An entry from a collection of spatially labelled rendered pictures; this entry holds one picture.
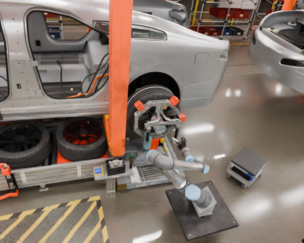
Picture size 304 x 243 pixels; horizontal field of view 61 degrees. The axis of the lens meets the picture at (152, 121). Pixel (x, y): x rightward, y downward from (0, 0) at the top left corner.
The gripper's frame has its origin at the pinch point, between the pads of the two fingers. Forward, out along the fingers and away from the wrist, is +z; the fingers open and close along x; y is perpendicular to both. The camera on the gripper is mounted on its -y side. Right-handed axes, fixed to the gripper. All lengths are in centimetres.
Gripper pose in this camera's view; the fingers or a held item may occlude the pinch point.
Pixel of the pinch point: (178, 136)
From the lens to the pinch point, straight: 289.3
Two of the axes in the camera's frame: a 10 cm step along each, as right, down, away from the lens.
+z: -2.6, -6.2, 7.4
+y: -1.0, 7.8, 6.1
